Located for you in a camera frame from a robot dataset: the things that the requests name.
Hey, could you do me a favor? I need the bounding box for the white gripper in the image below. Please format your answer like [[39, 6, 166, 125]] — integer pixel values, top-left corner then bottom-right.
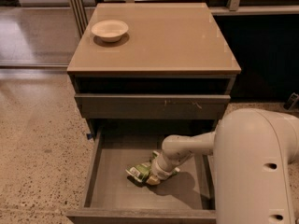
[[146, 151, 179, 186]]

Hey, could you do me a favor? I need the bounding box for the green jalapeno chip bag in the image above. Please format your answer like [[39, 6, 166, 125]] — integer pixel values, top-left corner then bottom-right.
[[125, 150, 181, 185]]

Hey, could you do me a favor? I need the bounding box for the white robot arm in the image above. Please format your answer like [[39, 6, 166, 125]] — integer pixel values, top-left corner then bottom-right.
[[151, 108, 299, 224]]

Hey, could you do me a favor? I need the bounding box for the open grey middle drawer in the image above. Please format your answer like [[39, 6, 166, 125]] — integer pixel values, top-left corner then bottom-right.
[[66, 132, 216, 224]]

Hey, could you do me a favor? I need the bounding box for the closed grey top drawer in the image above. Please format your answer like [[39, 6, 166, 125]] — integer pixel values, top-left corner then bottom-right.
[[75, 93, 231, 119]]

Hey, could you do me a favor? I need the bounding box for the brown drawer cabinet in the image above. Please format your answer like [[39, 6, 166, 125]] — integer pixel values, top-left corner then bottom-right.
[[67, 3, 241, 135]]

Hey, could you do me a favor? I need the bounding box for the white ceramic bowl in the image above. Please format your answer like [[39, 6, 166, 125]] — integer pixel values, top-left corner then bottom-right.
[[92, 20, 129, 42]]

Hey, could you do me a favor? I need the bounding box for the small black floor object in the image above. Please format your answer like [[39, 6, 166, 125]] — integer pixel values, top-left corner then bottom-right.
[[283, 92, 299, 110]]

